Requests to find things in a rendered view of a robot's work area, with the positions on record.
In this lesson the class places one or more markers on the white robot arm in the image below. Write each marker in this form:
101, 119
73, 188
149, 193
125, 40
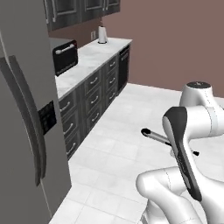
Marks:
163, 189

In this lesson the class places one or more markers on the black microwave oven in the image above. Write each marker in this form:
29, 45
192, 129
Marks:
64, 58

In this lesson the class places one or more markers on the dark drawer cupboard run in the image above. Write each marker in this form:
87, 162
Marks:
93, 99

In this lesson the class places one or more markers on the black dishwasher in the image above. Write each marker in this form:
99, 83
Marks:
123, 68

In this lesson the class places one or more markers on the white paper towel roll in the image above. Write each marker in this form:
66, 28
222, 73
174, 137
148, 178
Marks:
102, 35

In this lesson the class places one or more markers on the grey fridge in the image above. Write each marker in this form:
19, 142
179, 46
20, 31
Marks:
20, 96

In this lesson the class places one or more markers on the dark wall cupboard run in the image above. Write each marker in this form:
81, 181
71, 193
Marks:
70, 11

